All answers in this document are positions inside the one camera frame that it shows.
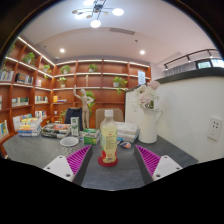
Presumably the wooden artist mannequin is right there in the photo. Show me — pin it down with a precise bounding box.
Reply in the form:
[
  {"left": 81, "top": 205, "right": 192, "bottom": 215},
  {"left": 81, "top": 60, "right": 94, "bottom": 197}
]
[{"left": 73, "top": 88, "right": 95, "bottom": 130}]

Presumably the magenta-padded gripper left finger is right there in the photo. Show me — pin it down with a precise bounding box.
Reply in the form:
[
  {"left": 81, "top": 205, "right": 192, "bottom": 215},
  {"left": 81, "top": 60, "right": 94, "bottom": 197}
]
[{"left": 43, "top": 144, "right": 94, "bottom": 186}]

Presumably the white pitcher vase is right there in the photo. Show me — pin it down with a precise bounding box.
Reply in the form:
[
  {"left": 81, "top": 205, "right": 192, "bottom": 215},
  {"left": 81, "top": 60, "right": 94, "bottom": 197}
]
[{"left": 138, "top": 108, "right": 164, "bottom": 145}]

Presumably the white mug with line pattern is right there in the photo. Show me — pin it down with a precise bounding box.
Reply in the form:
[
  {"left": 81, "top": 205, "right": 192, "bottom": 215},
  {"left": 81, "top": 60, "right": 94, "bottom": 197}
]
[{"left": 59, "top": 136, "right": 81, "bottom": 158}]

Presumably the dark blue jacket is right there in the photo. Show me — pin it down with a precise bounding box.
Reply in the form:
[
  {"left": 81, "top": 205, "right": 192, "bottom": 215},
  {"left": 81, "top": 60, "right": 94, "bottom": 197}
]
[{"left": 63, "top": 107, "right": 84, "bottom": 132}]

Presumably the stack of colourful books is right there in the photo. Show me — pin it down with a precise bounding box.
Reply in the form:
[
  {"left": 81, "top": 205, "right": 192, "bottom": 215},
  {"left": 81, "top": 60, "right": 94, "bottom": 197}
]
[{"left": 17, "top": 117, "right": 43, "bottom": 138}]

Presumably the white and pink flower bouquet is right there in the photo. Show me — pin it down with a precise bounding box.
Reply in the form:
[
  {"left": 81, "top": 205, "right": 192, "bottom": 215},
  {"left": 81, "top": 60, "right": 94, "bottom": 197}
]
[{"left": 131, "top": 80, "right": 161, "bottom": 112}]

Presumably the flat round red coaster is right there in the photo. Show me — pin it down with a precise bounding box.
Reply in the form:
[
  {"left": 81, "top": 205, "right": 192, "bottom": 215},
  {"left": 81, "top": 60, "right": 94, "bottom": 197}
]
[{"left": 97, "top": 155, "right": 120, "bottom": 168}]

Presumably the pile of magazines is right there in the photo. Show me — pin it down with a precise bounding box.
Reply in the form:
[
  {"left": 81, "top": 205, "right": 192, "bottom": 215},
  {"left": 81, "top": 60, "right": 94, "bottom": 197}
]
[{"left": 40, "top": 123, "right": 72, "bottom": 139}]

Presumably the small printed sticker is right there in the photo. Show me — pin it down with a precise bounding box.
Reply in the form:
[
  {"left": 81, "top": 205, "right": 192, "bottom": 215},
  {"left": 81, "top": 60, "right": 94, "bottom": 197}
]
[{"left": 119, "top": 140, "right": 132, "bottom": 150}]

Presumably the stack of white tissue packs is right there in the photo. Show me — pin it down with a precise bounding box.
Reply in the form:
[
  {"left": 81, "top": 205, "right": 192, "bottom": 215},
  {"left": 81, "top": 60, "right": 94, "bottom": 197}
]
[{"left": 115, "top": 121, "right": 141, "bottom": 144}]

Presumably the tan chair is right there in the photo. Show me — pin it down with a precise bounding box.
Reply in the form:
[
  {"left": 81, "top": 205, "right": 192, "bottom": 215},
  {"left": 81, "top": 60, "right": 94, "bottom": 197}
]
[{"left": 95, "top": 107, "right": 125, "bottom": 130}]

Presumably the white wall socket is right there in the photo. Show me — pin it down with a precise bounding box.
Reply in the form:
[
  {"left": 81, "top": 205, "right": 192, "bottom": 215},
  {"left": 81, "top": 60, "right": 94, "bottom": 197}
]
[{"left": 207, "top": 115, "right": 224, "bottom": 142}]

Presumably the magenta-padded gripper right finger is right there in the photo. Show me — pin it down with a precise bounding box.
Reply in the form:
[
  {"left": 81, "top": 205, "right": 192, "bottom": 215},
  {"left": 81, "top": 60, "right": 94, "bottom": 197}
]
[{"left": 133, "top": 144, "right": 184, "bottom": 185}]

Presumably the green-white tissue box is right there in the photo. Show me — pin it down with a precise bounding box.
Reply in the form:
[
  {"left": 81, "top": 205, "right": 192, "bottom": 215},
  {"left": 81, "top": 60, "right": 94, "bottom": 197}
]
[{"left": 81, "top": 128, "right": 101, "bottom": 146}]

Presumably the wooden shelf unit with books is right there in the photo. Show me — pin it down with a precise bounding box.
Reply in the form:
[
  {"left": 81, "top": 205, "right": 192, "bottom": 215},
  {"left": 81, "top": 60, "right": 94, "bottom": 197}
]
[{"left": 0, "top": 36, "right": 153, "bottom": 141}]

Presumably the ceiling lamp with round lights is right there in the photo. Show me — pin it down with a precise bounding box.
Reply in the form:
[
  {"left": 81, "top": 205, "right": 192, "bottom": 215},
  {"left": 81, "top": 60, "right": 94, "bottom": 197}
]
[{"left": 71, "top": 0, "right": 125, "bottom": 29}]

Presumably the clear bottle with yellow drink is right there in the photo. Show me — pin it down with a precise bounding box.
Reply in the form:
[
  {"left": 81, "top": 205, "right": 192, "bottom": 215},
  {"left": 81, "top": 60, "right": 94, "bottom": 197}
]
[{"left": 99, "top": 109, "right": 119, "bottom": 165}]

